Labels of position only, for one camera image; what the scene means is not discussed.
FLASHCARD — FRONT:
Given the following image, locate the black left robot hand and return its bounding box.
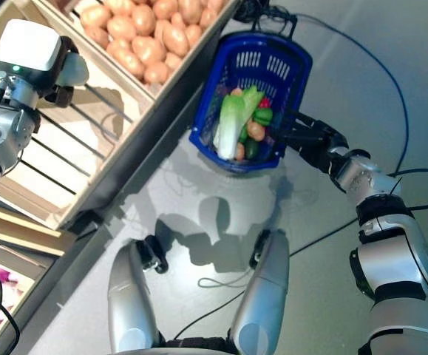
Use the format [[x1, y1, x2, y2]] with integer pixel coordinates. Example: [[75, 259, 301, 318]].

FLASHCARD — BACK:
[[35, 35, 81, 109]]

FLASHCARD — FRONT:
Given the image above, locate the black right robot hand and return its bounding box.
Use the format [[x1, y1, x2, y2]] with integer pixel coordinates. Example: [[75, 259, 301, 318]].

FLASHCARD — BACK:
[[278, 109, 350, 175]]

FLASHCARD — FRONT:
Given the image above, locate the blue plastic shopping basket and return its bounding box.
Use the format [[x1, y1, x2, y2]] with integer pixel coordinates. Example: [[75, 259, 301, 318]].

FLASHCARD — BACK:
[[188, 10, 313, 174]]

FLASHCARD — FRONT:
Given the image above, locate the green bell pepper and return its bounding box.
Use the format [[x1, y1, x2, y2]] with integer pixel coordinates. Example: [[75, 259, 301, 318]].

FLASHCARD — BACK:
[[252, 106, 274, 126]]

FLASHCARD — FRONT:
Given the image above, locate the dark green vegetable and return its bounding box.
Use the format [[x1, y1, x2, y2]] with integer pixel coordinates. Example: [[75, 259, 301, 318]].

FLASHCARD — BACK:
[[245, 138, 261, 160]]

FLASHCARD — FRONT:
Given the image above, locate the wooden cabbage crate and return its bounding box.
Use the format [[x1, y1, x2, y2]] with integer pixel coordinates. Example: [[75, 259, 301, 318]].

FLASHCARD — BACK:
[[0, 0, 157, 230]]

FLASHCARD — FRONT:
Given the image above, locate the wooden display shelf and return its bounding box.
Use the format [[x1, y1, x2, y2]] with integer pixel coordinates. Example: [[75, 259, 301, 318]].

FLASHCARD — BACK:
[[0, 205, 76, 355], [0, 0, 244, 234]]

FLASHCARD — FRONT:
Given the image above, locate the wooden potato crate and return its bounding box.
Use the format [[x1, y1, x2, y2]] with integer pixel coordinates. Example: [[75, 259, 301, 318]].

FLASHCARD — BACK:
[[32, 0, 242, 108]]

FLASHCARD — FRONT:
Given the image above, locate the silver right robot leg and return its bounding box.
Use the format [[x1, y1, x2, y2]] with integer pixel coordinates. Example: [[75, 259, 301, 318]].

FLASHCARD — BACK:
[[229, 228, 291, 352]]

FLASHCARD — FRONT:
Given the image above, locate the silver robot leg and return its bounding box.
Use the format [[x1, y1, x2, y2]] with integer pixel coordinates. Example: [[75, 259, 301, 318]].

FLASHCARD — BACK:
[[229, 228, 291, 352], [107, 234, 170, 354]]

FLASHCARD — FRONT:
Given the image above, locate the wooden turnip crate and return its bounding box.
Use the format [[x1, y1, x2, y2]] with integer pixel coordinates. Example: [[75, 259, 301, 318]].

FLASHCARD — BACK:
[[0, 236, 58, 355]]

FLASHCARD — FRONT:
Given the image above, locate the silver left robot leg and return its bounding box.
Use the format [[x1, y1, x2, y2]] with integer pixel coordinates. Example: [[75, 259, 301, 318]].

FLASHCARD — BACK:
[[107, 234, 170, 354]]

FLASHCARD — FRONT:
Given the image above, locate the dark robot waist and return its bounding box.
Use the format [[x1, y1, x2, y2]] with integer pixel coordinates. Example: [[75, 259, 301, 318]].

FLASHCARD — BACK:
[[154, 334, 237, 355]]

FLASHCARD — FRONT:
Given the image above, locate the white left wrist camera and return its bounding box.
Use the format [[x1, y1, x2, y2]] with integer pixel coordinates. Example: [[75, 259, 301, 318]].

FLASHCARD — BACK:
[[0, 18, 62, 81]]

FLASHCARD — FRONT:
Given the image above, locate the long black floor cable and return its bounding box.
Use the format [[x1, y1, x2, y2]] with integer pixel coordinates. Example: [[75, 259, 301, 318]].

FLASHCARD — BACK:
[[172, 13, 410, 339]]

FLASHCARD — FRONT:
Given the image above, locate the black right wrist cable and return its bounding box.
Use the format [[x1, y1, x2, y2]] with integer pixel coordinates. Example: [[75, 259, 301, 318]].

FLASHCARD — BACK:
[[387, 168, 428, 212]]

